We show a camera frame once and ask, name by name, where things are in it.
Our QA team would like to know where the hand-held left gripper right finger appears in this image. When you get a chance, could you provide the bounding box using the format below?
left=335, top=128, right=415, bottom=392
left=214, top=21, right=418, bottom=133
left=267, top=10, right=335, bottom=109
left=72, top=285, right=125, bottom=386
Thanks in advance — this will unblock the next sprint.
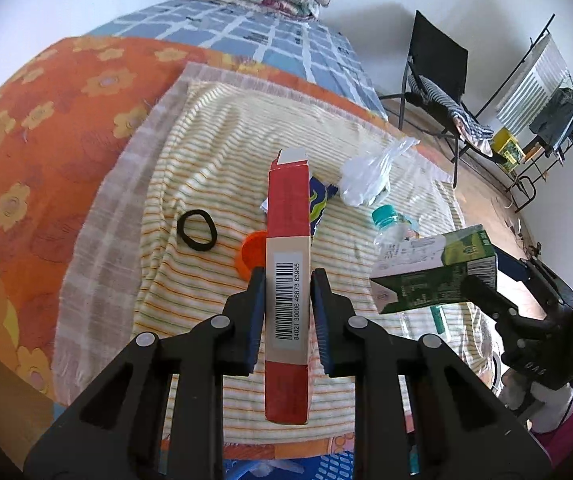
left=311, top=268, right=552, bottom=480

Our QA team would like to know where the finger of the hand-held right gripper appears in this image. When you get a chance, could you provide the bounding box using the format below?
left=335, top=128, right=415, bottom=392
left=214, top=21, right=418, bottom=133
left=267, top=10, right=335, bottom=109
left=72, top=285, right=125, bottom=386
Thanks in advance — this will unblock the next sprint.
left=495, top=249, right=573, bottom=311
left=461, top=275, right=567, bottom=356

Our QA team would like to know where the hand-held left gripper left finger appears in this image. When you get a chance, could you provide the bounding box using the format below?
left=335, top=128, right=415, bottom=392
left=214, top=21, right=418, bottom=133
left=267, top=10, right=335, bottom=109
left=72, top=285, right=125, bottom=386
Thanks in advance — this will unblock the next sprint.
left=23, top=267, right=267, bottom=480

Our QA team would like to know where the orange round cap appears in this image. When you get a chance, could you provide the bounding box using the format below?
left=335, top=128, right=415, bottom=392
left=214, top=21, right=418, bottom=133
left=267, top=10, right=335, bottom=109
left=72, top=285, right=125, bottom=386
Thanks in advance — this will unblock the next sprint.
left=235, top=232, right=268, bottom=281

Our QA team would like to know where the green cardboard carton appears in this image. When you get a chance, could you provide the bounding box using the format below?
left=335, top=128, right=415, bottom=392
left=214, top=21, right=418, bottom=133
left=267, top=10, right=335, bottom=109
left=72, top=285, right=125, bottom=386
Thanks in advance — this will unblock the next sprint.
left=370, top=225, right=498, bottom=315

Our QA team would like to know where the red cardboard carton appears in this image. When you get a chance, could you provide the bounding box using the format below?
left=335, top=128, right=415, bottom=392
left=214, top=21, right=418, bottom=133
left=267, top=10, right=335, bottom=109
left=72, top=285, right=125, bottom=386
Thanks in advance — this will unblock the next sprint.
left=265, top=148, right=313, bottom=425

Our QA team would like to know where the clear plastic bottle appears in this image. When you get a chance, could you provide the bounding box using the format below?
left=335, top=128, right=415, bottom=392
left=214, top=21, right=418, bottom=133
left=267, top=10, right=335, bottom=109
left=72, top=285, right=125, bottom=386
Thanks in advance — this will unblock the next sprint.
left=371, top=204, right=450, bottom=348

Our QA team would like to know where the blue green snack wrapper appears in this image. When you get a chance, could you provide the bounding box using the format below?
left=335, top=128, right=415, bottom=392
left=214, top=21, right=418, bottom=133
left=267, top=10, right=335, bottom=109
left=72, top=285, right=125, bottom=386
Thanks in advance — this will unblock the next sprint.
left=259, top=175, right=340, bottom=238

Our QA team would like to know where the black hair tie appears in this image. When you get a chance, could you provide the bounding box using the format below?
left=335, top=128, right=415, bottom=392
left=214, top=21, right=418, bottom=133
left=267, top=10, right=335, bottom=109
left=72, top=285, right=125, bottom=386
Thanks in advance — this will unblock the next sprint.
left=177, top=209, right=218, bottom=252

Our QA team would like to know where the clear plastic bag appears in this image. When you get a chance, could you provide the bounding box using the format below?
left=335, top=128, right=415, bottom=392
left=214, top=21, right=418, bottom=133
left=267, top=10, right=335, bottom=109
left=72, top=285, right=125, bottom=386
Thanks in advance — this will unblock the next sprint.
left=339, top=137, right=422, bottom=207

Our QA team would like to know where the blue plastic basket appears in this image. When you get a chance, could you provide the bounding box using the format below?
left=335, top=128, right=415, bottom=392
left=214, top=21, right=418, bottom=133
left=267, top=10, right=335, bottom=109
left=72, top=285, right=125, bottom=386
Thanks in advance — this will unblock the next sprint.
left=224, top=452, right=420, bottom=480

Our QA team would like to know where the black drying rack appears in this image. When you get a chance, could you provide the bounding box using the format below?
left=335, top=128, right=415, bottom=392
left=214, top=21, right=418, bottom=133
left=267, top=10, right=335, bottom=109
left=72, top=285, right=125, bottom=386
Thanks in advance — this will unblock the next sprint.
left=477, top=12, right=573, bottom=213

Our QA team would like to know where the pink cloth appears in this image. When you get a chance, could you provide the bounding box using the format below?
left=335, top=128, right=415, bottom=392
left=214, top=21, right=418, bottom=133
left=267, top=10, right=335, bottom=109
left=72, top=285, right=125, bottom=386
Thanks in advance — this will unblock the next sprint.
left=531, top=392, right=573, bottom=468

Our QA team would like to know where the yellow plastic crate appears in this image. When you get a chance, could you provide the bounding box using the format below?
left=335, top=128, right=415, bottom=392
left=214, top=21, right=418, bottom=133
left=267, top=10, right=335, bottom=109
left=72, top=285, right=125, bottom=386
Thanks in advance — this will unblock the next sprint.
left=489, top=127, right=525, bottom=171

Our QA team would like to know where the striped cloth on chair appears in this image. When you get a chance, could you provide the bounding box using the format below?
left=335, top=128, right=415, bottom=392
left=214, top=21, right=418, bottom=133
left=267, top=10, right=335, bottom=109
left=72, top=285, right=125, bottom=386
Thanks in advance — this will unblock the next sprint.
left=419, top=76, right=495, bottom=157

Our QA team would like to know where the dark hanging garment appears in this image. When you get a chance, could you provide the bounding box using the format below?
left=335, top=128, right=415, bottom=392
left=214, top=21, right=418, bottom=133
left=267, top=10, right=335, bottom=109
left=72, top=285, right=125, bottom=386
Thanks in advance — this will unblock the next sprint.
left=529, top=87, right=573, bottom=153

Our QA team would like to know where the striped cream towel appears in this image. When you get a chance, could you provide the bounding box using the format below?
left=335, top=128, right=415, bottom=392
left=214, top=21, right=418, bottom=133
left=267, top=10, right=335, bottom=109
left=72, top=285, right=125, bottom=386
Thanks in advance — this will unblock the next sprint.
left=54, top=62, right=497, bottom=448

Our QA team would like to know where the white striped hanging cloth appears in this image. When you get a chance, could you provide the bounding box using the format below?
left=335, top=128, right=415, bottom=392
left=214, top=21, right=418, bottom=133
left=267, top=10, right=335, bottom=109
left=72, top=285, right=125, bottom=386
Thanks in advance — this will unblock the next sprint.
left=495, top=35, right=570, bottom=131

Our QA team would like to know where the black folding chair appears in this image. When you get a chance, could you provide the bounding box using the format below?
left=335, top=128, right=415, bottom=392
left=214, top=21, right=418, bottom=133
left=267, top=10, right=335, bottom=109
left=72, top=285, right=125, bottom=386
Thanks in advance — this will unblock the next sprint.
left=377, top=10, right=470, bottom=188

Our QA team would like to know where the orange floral blanket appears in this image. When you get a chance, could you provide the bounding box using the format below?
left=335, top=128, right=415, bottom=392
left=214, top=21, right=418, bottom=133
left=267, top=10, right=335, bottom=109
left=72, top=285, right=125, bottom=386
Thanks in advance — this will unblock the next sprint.
left=0, top=35, right=407, bottom=461

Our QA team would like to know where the blue checked bedsheet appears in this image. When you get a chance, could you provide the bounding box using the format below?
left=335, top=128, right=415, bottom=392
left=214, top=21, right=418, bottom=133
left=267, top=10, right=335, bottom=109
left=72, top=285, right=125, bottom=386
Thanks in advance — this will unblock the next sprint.
left=86, top=0, right=390, bottom=121

